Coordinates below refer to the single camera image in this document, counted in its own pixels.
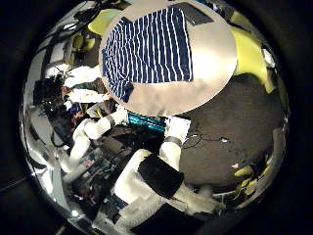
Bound long pale bench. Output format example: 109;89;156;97
241;126;288;210

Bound navy white striped shirt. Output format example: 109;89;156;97
101;6;195;104

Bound black camera equipment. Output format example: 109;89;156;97
32;73;67;109

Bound large yellow lounge chair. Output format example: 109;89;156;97
228;25;277;94

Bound teal lit equipment rack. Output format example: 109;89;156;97
126;111;167;133

